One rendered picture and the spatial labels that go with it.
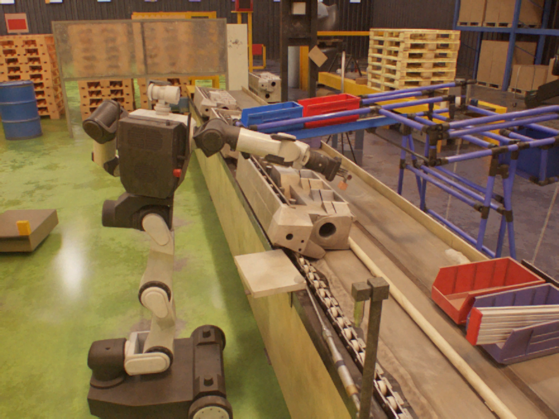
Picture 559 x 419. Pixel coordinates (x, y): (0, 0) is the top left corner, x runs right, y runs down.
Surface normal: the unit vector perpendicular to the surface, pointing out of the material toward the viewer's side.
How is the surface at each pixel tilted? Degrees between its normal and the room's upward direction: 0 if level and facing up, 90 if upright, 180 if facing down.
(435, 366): 0
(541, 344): 92
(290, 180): 46
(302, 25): 90
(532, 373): 0
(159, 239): 90
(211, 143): 95
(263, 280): 0
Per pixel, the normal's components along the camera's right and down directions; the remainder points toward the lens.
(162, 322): 0.26, 0.71
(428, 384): 0.00, -0.92
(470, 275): 0.25, 0.34
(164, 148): -0.04, 0.36
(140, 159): -0.07, 0.58
